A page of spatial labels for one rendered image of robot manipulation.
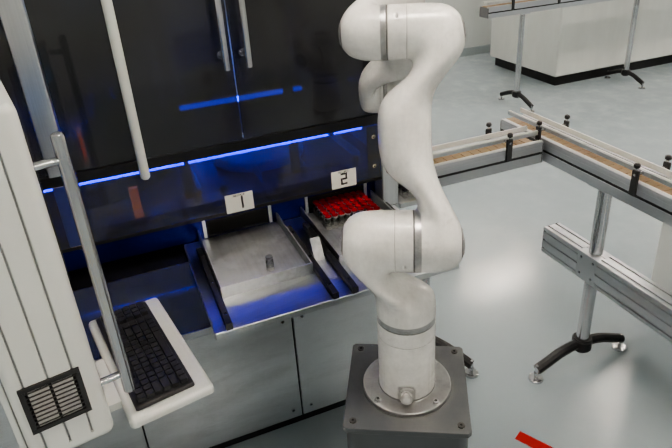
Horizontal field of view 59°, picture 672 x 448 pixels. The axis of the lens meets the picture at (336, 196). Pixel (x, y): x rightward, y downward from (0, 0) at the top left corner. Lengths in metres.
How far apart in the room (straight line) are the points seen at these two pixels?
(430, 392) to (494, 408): 1.22
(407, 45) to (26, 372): 0.95
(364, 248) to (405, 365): 0.28
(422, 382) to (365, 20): 0.73
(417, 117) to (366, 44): 0.16
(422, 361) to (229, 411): 1.13
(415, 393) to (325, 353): 0.96
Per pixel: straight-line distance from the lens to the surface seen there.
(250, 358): 2.14
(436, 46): 1.09
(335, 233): 1.87
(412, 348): 1.23
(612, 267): 2.43
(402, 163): 1.09
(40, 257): 1.22
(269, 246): 1.84
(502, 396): 2.61
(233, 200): 1.81
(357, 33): 1.10
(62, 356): 1.34
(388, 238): 1.10
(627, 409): 2.68
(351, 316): 2.19
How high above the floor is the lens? 1.82
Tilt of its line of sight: 26 degrees down
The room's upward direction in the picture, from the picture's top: 4 degrees counter-clockwise
